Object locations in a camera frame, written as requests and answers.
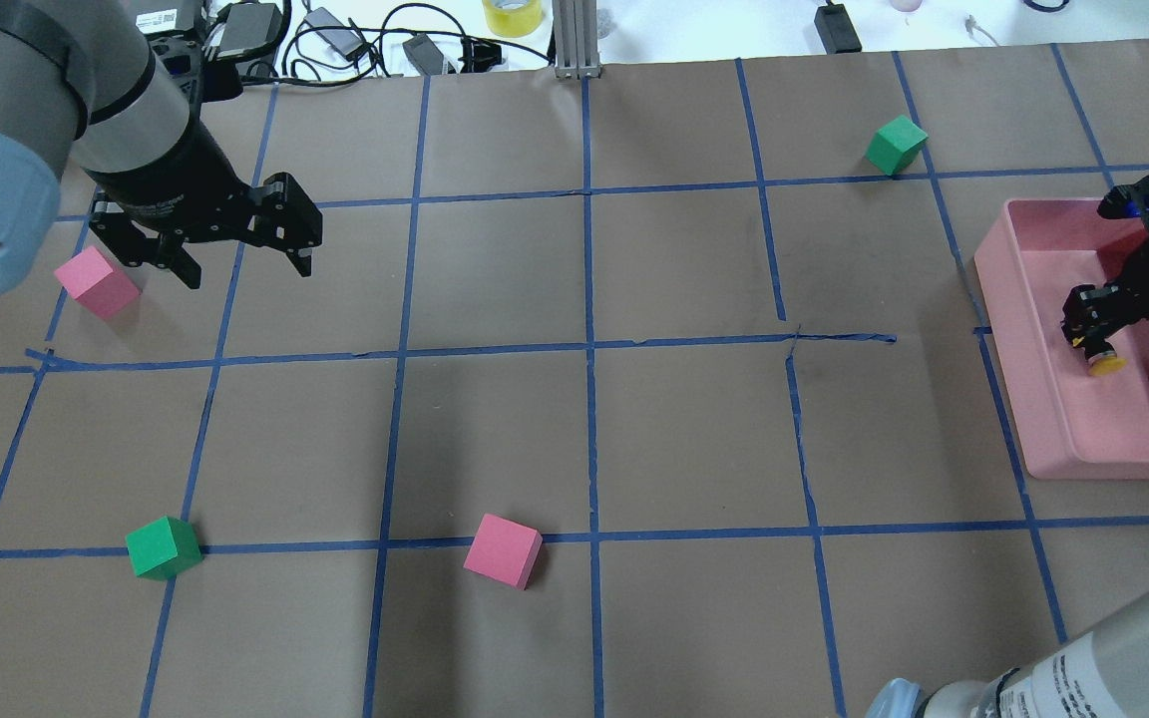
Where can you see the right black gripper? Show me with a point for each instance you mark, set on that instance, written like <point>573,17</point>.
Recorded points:
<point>1145,267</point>

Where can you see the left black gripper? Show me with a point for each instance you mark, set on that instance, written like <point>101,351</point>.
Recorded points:
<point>179,181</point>

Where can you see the yellow push button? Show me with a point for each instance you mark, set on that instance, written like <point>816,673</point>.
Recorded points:
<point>1102,358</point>

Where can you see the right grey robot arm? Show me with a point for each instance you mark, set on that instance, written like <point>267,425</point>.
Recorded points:
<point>1066,288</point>

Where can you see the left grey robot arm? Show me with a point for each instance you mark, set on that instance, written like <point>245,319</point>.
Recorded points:
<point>115,88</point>

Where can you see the pink foam cube far left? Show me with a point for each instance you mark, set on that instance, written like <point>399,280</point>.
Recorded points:
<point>97,283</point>

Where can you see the pink foam cube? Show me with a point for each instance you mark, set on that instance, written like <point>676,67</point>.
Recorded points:
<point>97,283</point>
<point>504,551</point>

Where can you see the green foam cube right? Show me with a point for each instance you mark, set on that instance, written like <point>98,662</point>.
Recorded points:
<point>894,146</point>

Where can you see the green foam cube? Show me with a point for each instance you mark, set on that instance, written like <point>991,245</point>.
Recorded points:
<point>894,146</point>
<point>162,549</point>

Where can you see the green foam cube left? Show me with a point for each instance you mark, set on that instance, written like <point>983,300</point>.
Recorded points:
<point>162,549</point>

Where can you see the yellow tape roll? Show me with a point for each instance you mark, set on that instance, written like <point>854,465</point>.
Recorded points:
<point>513,19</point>

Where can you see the pink foam cube centre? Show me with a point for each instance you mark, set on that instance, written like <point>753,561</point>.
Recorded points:
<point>504,551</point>

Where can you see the black power adapter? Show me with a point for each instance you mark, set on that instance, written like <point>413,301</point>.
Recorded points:
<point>836,29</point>

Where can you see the aluminium frame post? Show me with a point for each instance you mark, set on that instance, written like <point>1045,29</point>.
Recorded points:
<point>575,39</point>

